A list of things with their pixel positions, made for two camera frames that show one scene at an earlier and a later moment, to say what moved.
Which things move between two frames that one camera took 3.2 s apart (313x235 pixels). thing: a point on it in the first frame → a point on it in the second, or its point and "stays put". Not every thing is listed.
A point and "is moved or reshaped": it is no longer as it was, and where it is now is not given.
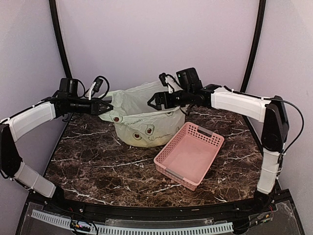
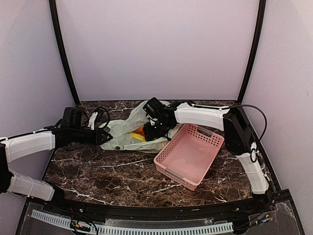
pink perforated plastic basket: x=187 y=157 stays put
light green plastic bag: x=137 y=123 is moved or reshaped
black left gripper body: x=83 y=108 → x=78 y=136
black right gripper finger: x=156 y=100 → x=150 y=131
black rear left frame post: x=59 y=39 stays put
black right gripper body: x=185 y=98 → x=159 y=125
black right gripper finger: x=152 y=103 → x=162 y=132
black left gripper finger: x=103 y=108 → x=101 y=138
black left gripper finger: x=104 y=106 → x=103 y=134
